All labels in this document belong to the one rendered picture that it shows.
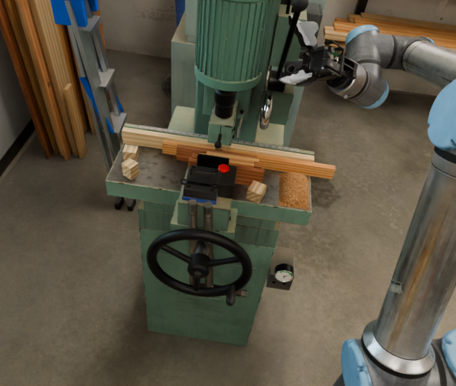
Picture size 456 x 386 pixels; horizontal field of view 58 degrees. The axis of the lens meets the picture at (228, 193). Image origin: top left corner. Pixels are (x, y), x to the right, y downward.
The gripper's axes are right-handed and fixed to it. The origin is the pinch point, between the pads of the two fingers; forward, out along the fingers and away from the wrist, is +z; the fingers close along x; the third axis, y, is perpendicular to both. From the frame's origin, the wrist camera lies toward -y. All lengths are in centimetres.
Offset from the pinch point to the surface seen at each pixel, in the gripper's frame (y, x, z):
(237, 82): -11.0, 7.3, 2.4
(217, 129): -25.0, 16.4, -4.2
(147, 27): -240, -103, -77
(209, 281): -32, 60, -15
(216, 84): -14.5, 8.5, 5.9
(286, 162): -19.6, 20.9, -27.9
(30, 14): -146, -40, 25
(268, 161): -23.5, 21.2, -23.9
